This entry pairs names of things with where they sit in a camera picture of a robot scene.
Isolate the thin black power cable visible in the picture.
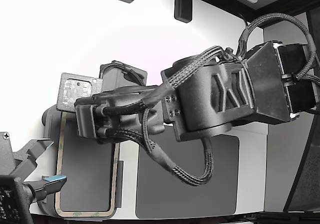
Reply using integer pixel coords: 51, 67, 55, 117
234, 10, 249, 27

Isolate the braided black forearm cable bundle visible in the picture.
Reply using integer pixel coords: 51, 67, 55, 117
139, 45, 248, 109

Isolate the dark textured side panel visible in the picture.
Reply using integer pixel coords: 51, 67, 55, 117
283, 123, 320, 212

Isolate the braided black gripper cable loop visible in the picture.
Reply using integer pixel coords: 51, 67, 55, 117
99, 103, 216, 187

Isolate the braided black arm cable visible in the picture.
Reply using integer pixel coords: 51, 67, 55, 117
237, 12, 320, 84

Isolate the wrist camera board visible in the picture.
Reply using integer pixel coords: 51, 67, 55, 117
56, 72, 105, 112

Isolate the black six-joint robot arm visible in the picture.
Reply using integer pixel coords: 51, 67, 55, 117
161, 41, 320, 143

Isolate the flat gray plate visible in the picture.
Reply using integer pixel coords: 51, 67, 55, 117
135, 133, 241, 219

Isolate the beige rectangular frame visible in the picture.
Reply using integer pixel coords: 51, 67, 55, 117
55, 111, 120, 218

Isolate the gray holder with ridges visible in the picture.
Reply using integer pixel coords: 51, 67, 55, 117
41, 103, 126, 221

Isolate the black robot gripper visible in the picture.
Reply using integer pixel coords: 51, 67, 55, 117
12, 60, 167, 202

